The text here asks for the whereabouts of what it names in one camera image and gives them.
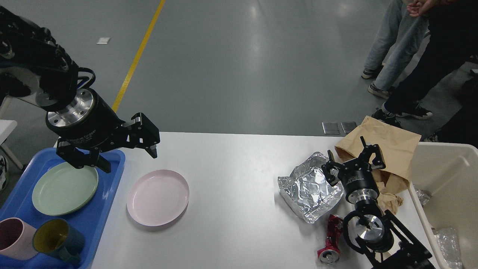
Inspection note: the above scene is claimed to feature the crushed red soda can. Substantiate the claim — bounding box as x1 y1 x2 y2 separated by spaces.
317 214 343 265

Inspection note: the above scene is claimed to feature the dark teal mug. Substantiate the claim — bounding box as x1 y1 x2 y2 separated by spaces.
32 218 86 265

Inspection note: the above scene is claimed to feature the pink mug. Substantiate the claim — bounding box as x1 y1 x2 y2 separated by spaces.
0 217 38 260

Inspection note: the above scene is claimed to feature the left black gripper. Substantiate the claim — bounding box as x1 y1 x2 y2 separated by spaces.
46 88 160 173

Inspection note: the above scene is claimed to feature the metal floor socket plate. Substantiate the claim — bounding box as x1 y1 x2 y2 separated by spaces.
322 121 341 135

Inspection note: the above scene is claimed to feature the pink plate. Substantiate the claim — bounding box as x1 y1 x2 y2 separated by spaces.
127 170 190 227

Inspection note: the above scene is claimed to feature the person in light jeans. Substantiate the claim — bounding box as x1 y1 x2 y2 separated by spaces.
361 0 429 99

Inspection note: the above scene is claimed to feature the light green plate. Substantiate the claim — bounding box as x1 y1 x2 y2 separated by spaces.
31 162 99 216

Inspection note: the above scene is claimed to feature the person in dark clothes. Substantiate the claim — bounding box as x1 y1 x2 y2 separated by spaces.
372 0 477 128

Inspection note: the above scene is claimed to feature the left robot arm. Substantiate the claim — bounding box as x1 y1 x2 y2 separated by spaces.
0 7 160 173

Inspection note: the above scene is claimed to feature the crumpled clear plastic wrap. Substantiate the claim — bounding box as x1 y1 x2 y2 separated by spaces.
413 185 432 208

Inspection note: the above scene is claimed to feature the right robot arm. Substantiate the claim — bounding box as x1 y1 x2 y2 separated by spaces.
321 137 434 269

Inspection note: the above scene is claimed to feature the white paper on floor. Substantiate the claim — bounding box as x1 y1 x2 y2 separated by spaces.
97 37 111 45

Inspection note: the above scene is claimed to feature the beige plastic bin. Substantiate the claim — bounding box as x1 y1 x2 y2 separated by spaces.
409 142 478 269

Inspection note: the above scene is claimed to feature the brown paper bag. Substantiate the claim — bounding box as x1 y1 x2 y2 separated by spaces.
335 116 420 214

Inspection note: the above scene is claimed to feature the blue plastic tray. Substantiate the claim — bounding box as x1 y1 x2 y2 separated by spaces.
0 148 126 269

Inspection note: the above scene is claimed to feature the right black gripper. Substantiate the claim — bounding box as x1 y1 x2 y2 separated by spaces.
322 136 386 204

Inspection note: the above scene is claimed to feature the clear plastic bottle in bin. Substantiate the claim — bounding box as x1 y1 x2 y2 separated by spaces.
432 227 463 269

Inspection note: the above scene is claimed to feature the crumpled aluminium foil tray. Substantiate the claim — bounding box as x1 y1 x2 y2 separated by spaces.
277 152 344 224

